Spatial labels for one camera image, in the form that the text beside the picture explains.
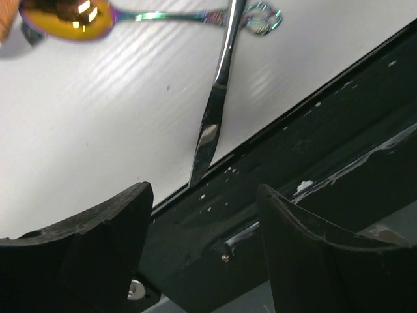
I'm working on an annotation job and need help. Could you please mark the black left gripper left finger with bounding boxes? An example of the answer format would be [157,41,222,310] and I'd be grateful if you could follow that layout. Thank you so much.
[1,182,153,312]

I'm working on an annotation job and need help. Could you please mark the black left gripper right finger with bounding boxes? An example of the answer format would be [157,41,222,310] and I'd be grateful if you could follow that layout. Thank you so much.
[257,185,416,312]

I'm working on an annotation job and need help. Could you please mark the iridescent ornate teaspoon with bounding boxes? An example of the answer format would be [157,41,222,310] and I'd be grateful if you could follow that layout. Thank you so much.
[18,0,283,42]

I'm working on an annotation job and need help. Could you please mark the orange cloth napkin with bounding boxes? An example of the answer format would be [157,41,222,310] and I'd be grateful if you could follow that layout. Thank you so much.
[0,0,20,45]

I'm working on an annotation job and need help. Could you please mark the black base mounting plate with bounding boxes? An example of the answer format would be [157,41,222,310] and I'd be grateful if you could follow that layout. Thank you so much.
[127,22,416,312]

